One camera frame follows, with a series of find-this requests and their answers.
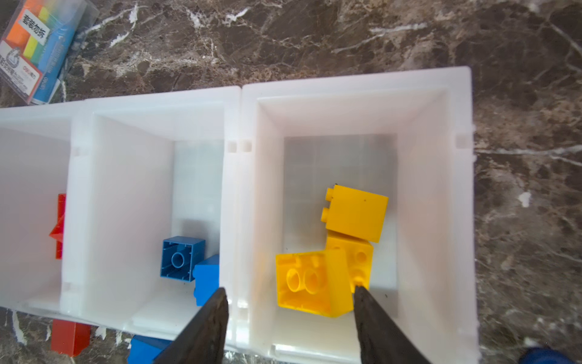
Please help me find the long red lego brick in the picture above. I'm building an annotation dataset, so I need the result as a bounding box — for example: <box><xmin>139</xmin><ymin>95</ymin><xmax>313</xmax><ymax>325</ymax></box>
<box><xmin>49</xmin><ymin>194</ymin><xmax>66</xmax><ymax>259</ymax></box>

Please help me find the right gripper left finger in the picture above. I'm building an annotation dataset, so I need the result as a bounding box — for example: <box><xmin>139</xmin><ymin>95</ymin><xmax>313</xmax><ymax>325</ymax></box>
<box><xmin>153</xmin><ymin>288</ymin><xmax>229</xmax><ymax>363</ymax></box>

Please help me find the highlighter marker pack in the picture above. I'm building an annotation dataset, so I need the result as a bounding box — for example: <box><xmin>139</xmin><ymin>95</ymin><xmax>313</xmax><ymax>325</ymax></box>
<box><xmin>1</xmin><ymin>1</ymin><xmax>99</xmax><ymax>105</ymax></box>

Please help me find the blue stapler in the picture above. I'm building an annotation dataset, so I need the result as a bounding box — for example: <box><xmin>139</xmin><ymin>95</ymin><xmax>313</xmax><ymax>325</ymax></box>
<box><xmin>518</xmin><ymin>347</ymin><xmax>574</xmax><ymax>364</ymax></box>

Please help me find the right white plastic bin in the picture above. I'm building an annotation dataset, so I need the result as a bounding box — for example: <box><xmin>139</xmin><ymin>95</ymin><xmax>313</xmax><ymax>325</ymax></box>
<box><xmin>228</xmin><ymin>66</ymin><xmax>480</xmax><ymax>363</ymax></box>

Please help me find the blue lego brick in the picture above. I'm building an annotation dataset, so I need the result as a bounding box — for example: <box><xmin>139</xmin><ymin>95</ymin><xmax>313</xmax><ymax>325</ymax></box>
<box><xmin>193</xmin><ymin>254</ymin><xmax>220</xmax><ymax>307</ymax></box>
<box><xmin>127</xmin><ymin>335</ymin><xmax>172</xmax><ymax>364</ymax></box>
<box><xmin>160</xmin><ymin>236</ymin><xmax>206</xmax><ymax>282</ymax></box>

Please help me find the middle white plastic bin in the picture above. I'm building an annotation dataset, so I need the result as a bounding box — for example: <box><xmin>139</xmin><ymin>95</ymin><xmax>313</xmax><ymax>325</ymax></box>
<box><xmin>59</xmin><ymin>86</ymin><xmax>241</xmax><ymax>339</ymax></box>

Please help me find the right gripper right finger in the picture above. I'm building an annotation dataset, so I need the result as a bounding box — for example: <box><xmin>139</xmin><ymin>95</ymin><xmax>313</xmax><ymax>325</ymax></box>
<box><xmin>354</xmin><ymin>286</ymin><xmax>430</xmax><ymax>364</ymax></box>

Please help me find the yellow lego brick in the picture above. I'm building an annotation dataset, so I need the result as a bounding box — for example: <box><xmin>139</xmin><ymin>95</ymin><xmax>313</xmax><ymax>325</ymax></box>
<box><xmin>321</xmin><ymin>184</ymin><xmax>390</xmax><ymax>243</ymax></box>
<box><xmin>275</xmin><ymin>250</ymin><xmax>354</xmax><ymax>318</ymax></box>
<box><xmin>326</xmin><ymin>231</ymin><xmax>374</xmax><ymax>294</ymax></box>

